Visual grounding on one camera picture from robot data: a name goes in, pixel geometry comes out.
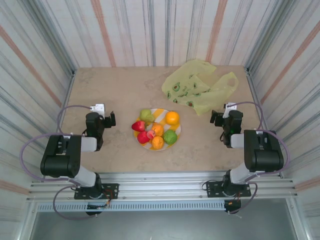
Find yellow-green pear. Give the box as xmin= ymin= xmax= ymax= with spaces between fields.
xmin=139 ymin=108 xmax=155 ymax=124

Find round orange fruit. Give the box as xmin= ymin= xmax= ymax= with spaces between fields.
xmin=165 ymin=111 xmax=181 ymax=127

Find green apple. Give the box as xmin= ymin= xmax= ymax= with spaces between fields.
xmin=163 ymin=129 xmax=178 ymax=145

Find orange pear with stem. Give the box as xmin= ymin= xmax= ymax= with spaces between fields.
xmin=150 ymin=122 xmax=165 ymax=137

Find yellow avocado print plastic bag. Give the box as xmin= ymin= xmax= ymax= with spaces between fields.
xmin=161 ymin=59 xmax=239 ymax=117

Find red strawberry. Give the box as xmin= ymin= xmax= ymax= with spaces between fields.
xmin=136 ymin=130 xmax=151 ymax=145
xmin=131 ymin=120 xmax=148 ymax=132

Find yellow white striped plate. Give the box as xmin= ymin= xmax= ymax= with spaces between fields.
xmin=132 ymin=107 xmax=183 ymax=151

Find orange mandarin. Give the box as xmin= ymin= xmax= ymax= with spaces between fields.
xmin=151 ymin=135 xmax=165 ymax=150

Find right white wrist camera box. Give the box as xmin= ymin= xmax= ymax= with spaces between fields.
xmin=222 ymin=102 xmax=238 ymax=119

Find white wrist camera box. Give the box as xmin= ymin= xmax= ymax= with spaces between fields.
xmin=222 ymin=102 xmax=238 ymax=119
xmin=89 ymin=102 xmax=106 ymax=118

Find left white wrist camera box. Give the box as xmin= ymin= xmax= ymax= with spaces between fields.
xmin=89 ymin=102 xmax=106 ymax=118

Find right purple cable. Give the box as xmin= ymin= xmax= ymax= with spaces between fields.
xmin=225 ymin=101 xmax=291 ymax=216

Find metal side rail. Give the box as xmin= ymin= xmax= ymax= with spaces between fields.
xmin=244 ymin=66 xmax=269 ymax=131
xmin=56 ymin=69 xmax=77 ymax=133

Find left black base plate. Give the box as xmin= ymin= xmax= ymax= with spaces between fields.
xmin=73 ymin=183 xmax=120 ymax=200

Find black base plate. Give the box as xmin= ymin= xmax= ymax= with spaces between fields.
xmin=206 ymin=180 xmax=252 ymax=199
xmin=73 ymin=183 xmax=120 ymax=200

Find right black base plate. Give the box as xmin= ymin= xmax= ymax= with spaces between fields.
xmin=206 ymin=180 xmax=252 ymax=199

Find aluminium mounting rail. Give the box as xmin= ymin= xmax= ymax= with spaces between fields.
xmin=26 ymin=170 xmax=300 ymax=204

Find perforated grey cable tray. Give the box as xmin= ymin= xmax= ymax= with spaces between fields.
xmin=36 ymin=200 xmax=226 ymax=213

